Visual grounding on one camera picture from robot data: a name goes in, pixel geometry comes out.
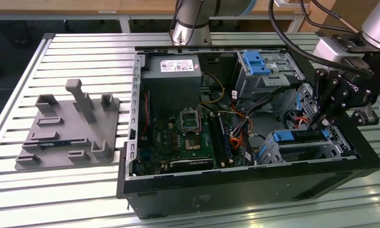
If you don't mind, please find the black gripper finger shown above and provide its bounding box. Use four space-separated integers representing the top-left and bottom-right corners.
318 80 380 127
306 68 333 131

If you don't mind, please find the hard disk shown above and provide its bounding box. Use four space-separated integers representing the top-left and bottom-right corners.
271 129 331 144

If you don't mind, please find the metal disk bay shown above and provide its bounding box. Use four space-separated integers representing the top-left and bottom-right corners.
266 125 358 164

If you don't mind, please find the RAM stick in slot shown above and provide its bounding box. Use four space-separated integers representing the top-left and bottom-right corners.
218 114 235 162

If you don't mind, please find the black RAM slot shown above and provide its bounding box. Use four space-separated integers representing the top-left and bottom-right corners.
209 113 227 168

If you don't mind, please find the black case fan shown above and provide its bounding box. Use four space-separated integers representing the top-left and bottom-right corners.
281 109 309 129

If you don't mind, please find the metal drive cage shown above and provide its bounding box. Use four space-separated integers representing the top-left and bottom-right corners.
234 51 307 101

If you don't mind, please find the blue drive latch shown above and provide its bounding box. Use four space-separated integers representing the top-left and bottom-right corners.
243 51 271 76

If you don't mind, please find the wooden cabinet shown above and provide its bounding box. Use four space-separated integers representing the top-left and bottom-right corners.
299 0 379 34

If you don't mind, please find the metal socket cover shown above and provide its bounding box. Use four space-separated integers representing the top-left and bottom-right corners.
179 108 203 133

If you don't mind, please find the CPU socket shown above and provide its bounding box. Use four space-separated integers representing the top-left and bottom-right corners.
185 136 205 152

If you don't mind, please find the grey power supply unit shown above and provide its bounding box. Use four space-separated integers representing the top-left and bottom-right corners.
142 55 205 119

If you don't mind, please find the black open PC case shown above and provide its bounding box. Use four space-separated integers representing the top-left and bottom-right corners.
115 44 380 220

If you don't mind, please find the black graphics card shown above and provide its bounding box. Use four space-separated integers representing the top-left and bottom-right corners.
170 158 217 172

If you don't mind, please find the green motherboard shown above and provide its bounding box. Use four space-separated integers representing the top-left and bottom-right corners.
138 106 253 176

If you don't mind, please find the grey parts rack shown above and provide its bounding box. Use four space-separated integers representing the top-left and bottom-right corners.
14 78 122 171

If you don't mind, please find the RAM stick on rack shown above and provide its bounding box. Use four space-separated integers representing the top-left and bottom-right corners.
39 141 74 148

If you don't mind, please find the thick black wire bundle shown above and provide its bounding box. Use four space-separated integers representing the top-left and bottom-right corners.
243 86 286 119

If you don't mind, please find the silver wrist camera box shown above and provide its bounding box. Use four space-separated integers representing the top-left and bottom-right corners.
313 38 365 64

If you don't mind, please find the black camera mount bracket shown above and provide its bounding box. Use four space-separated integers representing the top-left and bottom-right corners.
331 33 380 54

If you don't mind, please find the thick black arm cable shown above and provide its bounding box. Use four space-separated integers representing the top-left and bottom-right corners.
267 0 374 78
306 0 361 34

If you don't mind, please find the multicoloured wire bundle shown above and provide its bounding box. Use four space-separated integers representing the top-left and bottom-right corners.
231 111 255 141

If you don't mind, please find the yellow wire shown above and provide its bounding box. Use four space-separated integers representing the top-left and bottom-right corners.
199 72 227 105

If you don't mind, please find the orange wire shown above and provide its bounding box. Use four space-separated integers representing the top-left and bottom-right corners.
230 136 245 152

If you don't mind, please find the thin red wire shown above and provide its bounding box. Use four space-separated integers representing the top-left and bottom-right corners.
143 91 153 139

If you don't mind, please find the wooden desk white frame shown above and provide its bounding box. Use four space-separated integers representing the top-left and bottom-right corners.
0 0 313 33

